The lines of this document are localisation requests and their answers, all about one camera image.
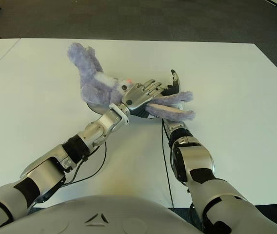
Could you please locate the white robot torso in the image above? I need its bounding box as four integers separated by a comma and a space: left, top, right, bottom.
0, 195, 202, 234

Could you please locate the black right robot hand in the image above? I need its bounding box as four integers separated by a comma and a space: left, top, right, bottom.
162, 69, 182, 97

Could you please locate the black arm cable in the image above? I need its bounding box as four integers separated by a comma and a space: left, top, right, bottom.
162, 118, 193, 220
28, 141, 107, 208

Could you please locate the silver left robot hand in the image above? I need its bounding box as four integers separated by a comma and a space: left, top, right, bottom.
121, 78, 165, 119

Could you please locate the purple plush bunny doll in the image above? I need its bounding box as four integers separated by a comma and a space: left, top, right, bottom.
67, 42, 197, 122

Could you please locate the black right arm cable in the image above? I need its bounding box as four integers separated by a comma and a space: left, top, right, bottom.
162, 118, 193, 220

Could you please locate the white plate with black rim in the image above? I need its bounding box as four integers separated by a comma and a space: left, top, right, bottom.
86, 100, 132, 117

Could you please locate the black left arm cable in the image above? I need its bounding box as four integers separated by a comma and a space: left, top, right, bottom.
28, 141, 107, 208

